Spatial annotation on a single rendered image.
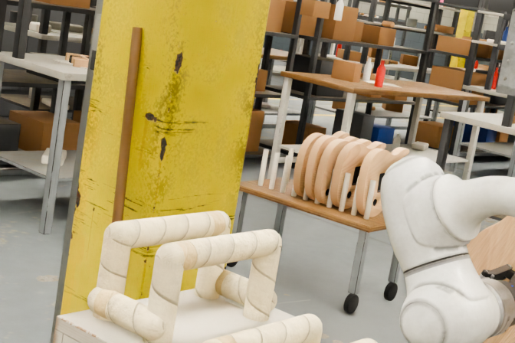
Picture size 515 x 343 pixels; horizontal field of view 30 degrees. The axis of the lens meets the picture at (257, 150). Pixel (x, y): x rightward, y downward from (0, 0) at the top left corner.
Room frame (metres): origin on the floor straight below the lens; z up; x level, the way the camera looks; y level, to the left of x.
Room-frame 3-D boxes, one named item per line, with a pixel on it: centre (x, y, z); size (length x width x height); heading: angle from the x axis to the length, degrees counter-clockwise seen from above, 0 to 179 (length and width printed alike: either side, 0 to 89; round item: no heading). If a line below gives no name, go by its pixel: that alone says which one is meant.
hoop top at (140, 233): (1.10, 0.08, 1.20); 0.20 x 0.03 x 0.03; 142
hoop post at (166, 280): (0.98, 0.07, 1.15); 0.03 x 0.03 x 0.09
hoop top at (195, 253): (1.05, 0.02, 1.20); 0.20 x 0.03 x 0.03; 142
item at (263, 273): (1.12, -0.03, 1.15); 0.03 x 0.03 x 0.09
